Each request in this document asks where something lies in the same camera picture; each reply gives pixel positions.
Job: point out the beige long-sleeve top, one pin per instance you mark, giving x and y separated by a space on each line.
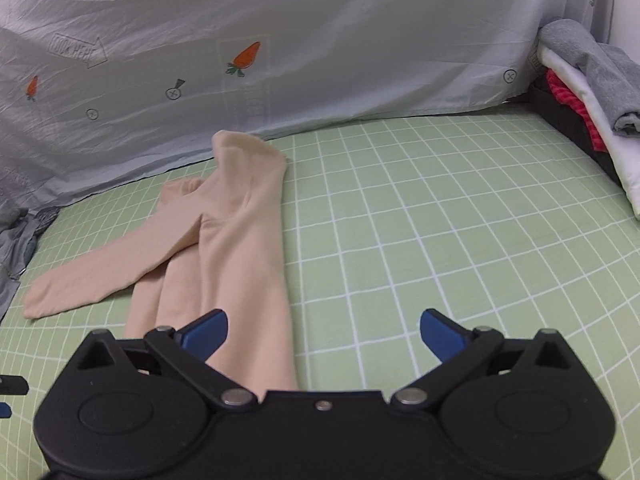
235 240

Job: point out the red striped garment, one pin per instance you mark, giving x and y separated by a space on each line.
565 94

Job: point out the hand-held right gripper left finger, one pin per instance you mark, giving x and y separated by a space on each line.
205 332

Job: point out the white folded garment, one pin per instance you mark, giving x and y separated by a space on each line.
625 160

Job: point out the grey folded garment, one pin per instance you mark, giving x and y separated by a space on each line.
600 75

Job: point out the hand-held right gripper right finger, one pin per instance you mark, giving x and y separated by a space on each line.
442 335

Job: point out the black garment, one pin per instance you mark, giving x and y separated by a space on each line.
565 125

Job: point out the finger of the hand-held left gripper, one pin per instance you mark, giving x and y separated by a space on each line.
4 410
12 385

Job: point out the grey carrot-print sheet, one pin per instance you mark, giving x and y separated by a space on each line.
300 35

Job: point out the green checked bed sheet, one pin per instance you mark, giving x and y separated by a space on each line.
425 220

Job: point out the grey zip hoodie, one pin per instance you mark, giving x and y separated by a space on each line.
17 260

